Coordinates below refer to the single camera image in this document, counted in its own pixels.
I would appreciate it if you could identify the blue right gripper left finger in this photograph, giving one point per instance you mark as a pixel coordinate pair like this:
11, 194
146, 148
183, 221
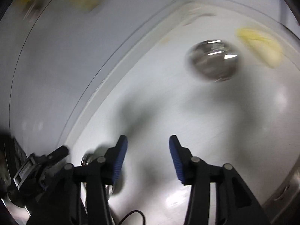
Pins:
118, 159

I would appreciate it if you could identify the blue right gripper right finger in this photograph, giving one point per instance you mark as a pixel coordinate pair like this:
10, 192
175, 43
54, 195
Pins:
181, 158

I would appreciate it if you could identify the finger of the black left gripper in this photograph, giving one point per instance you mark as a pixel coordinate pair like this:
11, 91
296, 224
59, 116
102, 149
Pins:
58, 153

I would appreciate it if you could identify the steel bowl medium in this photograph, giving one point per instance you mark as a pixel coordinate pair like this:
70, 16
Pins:
97, 164

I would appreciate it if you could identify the small steel bowl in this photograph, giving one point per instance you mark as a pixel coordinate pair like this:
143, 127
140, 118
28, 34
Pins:
214, 60

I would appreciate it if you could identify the steel sink edge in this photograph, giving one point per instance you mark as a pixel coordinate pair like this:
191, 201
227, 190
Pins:
284, 196

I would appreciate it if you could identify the yellow cloth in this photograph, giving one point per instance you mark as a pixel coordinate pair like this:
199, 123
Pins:
262, 44

